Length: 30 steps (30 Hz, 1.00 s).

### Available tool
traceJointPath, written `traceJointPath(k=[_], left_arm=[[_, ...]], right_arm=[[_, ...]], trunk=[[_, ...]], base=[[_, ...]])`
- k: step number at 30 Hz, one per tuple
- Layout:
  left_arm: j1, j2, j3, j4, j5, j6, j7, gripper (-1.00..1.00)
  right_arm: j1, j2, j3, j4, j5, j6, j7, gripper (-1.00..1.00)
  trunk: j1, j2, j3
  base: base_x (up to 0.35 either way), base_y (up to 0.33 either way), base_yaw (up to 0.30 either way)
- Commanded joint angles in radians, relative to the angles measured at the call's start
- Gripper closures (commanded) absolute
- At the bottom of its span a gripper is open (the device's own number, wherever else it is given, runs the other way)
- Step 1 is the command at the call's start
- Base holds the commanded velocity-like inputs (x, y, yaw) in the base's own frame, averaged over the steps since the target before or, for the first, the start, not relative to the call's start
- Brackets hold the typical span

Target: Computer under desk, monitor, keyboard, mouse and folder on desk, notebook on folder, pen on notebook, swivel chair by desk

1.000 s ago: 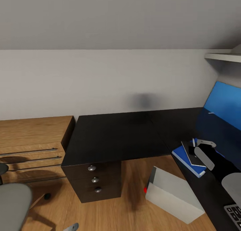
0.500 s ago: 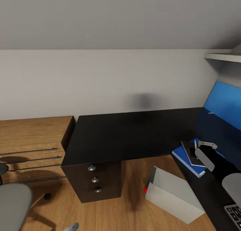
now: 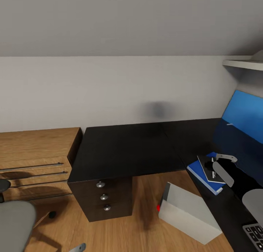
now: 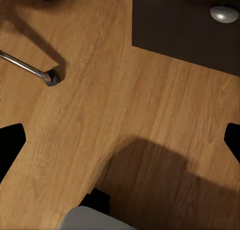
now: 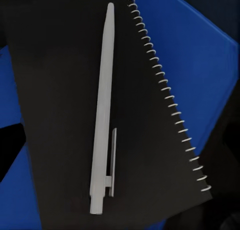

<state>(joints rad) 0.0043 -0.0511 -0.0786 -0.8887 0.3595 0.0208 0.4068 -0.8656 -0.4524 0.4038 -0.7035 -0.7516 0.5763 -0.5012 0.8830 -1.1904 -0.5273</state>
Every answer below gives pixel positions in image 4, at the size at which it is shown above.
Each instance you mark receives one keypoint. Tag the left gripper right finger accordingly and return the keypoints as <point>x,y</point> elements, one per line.
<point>232,139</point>

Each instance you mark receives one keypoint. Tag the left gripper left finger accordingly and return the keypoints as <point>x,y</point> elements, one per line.
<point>12,139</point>

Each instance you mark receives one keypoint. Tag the cabinet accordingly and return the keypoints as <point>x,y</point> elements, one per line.
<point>203,32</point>

